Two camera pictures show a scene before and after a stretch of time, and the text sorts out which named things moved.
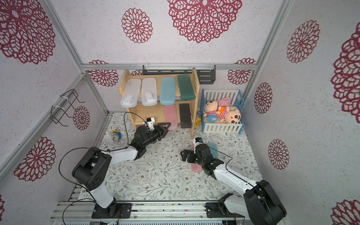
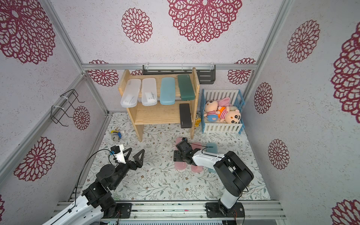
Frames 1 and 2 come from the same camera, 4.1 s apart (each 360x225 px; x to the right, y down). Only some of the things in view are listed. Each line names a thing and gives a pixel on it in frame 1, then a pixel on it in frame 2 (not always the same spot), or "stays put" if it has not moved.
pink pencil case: (170, 116) -> (179, 165)
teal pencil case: (214, 153) stays put
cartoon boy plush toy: (225, 115) stays put
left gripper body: (157, 133) -> (130, 165)
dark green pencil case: (186, 89) stays put
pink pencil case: (195, 168) stays put
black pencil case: (185, 116) stays put
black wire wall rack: (68, 99) stays put
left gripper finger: (166, 130) -> (139, 162)
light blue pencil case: (167, 91) stays put
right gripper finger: (188, 154) -> (177, 156)
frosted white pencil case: (130, 98) stays put
